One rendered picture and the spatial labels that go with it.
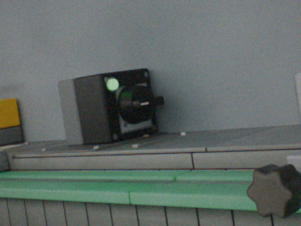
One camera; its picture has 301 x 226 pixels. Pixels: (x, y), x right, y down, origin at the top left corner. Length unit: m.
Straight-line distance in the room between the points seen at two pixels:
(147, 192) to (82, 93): 0.26
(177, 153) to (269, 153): 0.10
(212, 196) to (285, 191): 0.10
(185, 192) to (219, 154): 0.09
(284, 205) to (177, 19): 0.40
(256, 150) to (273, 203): 0.17
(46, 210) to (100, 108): 0.14
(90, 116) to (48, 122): 0.21
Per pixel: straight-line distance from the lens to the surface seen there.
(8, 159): 0.73
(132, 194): 0.45
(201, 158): 0.51
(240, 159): 0.48
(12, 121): 0.91
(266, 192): 0.32
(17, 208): 0.74
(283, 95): 0.60
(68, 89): 0.69
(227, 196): 0.39
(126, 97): 0.65
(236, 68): 0.63
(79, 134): 0.69
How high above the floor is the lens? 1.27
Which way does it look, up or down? 46 degrees down
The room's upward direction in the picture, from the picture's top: 102 degrees counter-clockwise
